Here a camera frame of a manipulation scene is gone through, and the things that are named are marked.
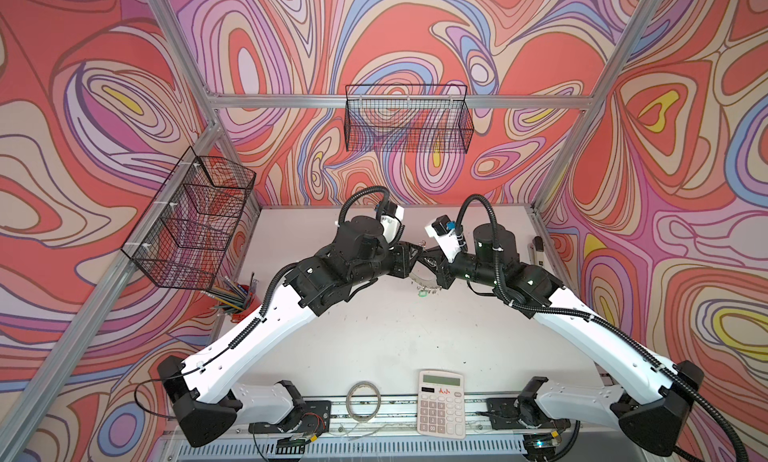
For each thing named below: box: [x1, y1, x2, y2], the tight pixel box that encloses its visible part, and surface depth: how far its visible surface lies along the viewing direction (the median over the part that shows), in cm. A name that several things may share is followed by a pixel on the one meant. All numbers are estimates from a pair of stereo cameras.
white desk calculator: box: [416, 370, 466, 440], surface depth 75 cm
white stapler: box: [534, 236, 545, 266], surface depth 103 cm
